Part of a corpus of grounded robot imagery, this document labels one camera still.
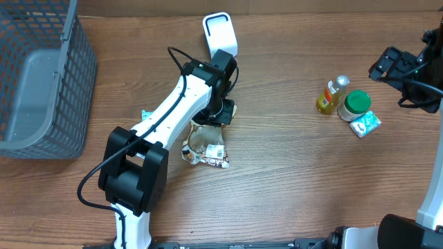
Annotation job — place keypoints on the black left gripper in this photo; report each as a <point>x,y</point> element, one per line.
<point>221,116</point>

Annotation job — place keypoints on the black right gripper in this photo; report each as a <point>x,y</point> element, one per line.
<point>394,66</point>

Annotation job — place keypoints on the brown Pantree snack bag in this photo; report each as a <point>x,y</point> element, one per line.
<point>205,144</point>

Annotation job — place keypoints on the green lid white jar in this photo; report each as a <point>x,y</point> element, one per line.
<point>354,105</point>

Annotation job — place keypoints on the small teal tissue pack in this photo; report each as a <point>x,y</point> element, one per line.
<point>364,124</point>

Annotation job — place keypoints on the teal wet wipes pack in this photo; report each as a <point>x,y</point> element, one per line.
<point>145,114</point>

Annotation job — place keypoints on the yellow oil bottle silver cap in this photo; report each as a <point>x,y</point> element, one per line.
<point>332,94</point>

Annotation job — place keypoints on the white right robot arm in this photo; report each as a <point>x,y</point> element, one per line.
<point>394,170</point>

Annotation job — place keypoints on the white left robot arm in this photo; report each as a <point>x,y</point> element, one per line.
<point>135,165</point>

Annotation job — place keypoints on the white barcode scanner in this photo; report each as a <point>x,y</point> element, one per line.
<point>220,34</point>

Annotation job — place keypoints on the dark grey plastic basket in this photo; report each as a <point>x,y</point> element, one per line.
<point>48,73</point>

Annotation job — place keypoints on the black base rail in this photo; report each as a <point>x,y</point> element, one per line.
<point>296,244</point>

